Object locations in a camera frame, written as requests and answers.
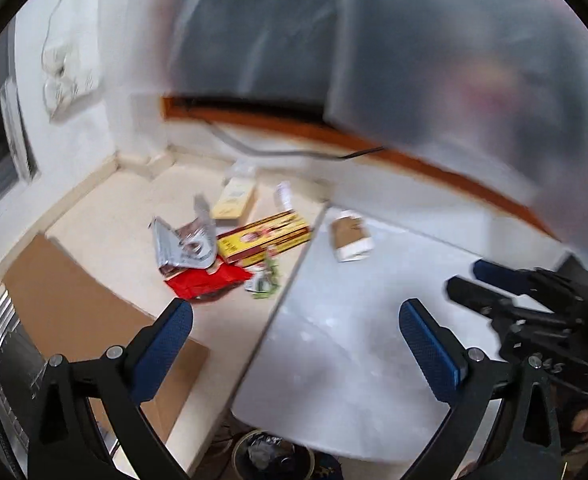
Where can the brown cardboard sheet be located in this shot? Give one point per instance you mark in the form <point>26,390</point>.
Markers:
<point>79,300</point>

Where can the clear plastic piece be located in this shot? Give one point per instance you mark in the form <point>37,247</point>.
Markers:
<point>240,171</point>

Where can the red snack wrapper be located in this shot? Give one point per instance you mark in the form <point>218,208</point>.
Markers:
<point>206,282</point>

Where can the white power strip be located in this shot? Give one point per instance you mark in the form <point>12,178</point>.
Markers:
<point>69,80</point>

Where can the dark blue slipper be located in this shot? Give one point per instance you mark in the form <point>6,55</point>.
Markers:
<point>330,467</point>

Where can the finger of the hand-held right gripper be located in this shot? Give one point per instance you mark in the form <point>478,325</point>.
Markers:
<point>499,275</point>
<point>474,295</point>

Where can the small white bottle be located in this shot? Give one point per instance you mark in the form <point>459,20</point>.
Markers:
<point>284,196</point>

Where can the small cream box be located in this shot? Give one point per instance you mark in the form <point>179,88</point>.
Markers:
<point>234,200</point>

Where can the dark round trash bin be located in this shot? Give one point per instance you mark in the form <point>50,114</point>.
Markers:
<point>274,457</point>

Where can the green white wrapper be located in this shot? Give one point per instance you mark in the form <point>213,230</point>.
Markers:
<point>265,277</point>

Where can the yellow red box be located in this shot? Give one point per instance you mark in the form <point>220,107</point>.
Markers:
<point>266,237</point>

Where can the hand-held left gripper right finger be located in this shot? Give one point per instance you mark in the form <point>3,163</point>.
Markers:
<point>426,350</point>

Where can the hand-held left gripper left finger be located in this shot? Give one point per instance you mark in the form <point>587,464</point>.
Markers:
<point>166,340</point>

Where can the silver foil wrapper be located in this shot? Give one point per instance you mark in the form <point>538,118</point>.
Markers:
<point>184,242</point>

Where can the white wall holder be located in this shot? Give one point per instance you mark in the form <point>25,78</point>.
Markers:
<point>19,130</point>

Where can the brown white packet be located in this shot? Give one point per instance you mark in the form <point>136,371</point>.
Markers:
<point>351,235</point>

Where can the translucent plastic film sheet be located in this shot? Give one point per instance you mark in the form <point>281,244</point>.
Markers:
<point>399,60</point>

